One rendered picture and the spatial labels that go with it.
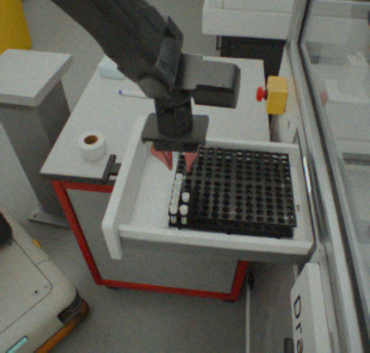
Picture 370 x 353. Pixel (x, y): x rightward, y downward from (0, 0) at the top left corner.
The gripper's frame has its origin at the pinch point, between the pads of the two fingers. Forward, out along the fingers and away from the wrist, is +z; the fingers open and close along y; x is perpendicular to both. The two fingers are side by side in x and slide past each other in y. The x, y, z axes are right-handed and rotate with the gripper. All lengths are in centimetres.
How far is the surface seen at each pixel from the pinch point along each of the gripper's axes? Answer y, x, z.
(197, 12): -39, 298, 90
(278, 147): 18.5, 13.2, 6.2
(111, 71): -33, 53, 13
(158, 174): -6.7, 6.7, 10.0
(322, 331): 22.9, -25.3, 3.0
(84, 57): -118, 197, 85
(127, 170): -9.5, -1.5, 0.6
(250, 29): 12, 82, 11
